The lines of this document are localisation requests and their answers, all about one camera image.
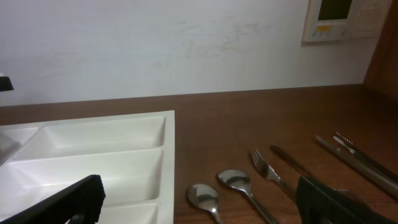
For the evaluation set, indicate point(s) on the steel fork curved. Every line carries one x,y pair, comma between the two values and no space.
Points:
303,170

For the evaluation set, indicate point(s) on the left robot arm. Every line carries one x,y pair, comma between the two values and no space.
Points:
5,83

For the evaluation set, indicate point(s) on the steel fork straight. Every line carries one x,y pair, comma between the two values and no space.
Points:
268,173

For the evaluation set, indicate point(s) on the white cutlery tray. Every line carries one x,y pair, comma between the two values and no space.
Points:
134,154

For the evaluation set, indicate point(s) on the steel tablespoon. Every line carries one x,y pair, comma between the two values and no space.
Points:
205,197
240,181

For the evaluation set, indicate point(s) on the wall control panel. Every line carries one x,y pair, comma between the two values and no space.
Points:
335,20

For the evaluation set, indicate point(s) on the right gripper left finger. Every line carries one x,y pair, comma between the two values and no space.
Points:
79,203

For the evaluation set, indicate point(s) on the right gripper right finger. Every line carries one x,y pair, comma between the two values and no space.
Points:
317,202

